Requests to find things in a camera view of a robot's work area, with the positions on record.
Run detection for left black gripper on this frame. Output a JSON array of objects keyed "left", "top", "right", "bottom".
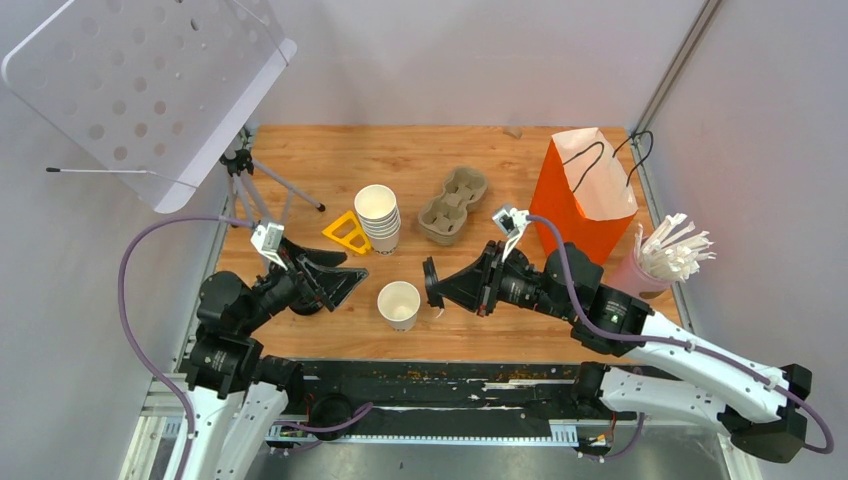
[{"left": 239, "top": 233, "right": 368, "bottom": 333}]

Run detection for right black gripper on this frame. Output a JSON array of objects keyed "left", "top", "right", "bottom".
[{"left": 430, "top": 241, "right": 573, "bottom": 322}]

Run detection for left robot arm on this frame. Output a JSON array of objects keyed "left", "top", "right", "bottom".
[{"left": 165, "top": 238, "right": 369, "bottom": 479}]

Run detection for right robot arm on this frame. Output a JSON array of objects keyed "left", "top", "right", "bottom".
[{"left": 423, "top": 241, "right": 812, "bottom": 463}]

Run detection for yellow plastic triangle holder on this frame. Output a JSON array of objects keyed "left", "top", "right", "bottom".
[{"left": 321, "top": 210, "right": 372, "bottom": 256}]

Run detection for stacked pulp cup carriers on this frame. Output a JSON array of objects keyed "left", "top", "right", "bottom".
[{"left": 417, "top": 166, "right": 488, "bottom": 246}]

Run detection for stack of white paper cups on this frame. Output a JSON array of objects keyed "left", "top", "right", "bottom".
[{"left": 354, "top": 184, "right": 401, "bottom": 256}]

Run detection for white tripod stand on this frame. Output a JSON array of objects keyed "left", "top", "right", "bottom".
[{"left": 219, "top": 147, "right": 326, "bottom": 223}]

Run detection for orange paper bag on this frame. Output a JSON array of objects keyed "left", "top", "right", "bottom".
[{"left": 529, "top": 128, "right": 638, "bottom": 265}]

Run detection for pink cup of wrapped straws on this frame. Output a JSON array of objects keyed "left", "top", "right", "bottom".
[{"left": 607, "top": 213, "right": 717, "bottom": 302}]

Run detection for clear perforated acrylic panel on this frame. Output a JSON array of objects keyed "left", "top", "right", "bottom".
[{"left": 2, "top": 1, "right": 297, "bottom": 214}]

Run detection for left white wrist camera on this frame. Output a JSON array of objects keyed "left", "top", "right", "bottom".
[{"left": 250, "top": 221, "right": 287, "bottom": 270}]

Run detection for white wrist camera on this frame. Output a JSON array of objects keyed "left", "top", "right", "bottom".
[
  {"left": 492, "top": 204, "right": 531, "bottom": 263},
  {"left": 250, "top": 221, "right": 287, "bottom": 270}
]

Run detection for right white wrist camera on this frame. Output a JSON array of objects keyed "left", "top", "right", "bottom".
[{"left": 492, "top": 204, "right": 531, "bottom": 263}]

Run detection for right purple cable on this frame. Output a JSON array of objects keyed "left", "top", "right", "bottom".
[{"left": 526, "top": 213, "right": 836, "bottom": 457}]

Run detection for purple cable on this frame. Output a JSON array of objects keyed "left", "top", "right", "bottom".
[
  {"left": 117, "top": 215, "right": 256, "bottom": 480},
  {"left": 526, "top": 213, "right": 836, "bottom": 457}
]

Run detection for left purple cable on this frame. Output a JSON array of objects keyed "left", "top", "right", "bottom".
[{"left": 117, "top": 215, "right": 256, "bottom": 480}]

